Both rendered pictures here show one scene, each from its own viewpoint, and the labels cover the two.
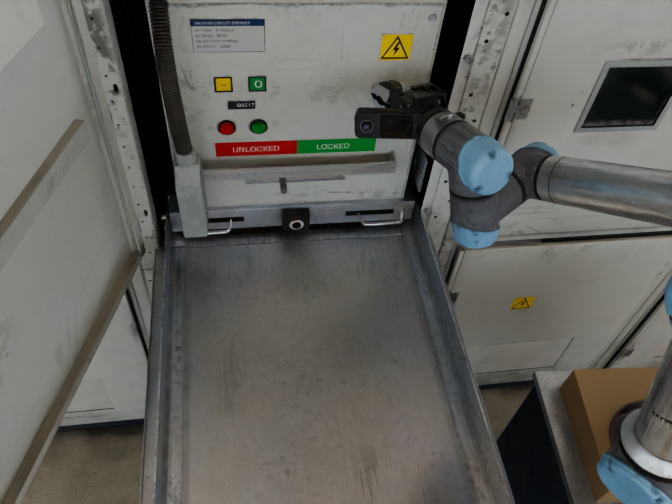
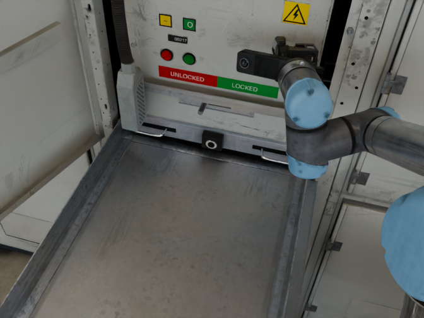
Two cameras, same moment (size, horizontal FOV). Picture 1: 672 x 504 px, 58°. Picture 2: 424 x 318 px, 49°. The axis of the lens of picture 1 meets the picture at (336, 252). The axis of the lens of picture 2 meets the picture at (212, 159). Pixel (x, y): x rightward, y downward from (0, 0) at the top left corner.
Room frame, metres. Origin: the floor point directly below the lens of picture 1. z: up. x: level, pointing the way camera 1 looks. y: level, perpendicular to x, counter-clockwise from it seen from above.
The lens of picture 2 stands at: (0.04, -0.34, 1.80)
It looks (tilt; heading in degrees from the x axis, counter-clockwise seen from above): 45 degrees down; 26
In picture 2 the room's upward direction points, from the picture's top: 2 degrees clockwise
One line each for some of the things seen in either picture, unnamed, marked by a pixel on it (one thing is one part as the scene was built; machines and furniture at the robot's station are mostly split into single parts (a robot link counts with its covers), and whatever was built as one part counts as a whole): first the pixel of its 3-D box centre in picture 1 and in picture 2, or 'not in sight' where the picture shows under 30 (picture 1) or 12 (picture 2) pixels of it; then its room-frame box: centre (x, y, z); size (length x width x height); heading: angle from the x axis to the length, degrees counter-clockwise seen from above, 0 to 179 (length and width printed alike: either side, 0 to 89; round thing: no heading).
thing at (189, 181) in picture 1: (191, 193); (132, 96); (0.82, 0.29, 1.04); 0.08 x 0.05 x 0.17; 13
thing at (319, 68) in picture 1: (297, 122); (217, 61); (0.93, 0.10, 1.15); 0.48 x 0.01 x 0.48; 103
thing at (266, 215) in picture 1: (294, 208); (216, 132); (0.95, 0.10, 0.89); 0.54 x 0.05 x 0.06; 103
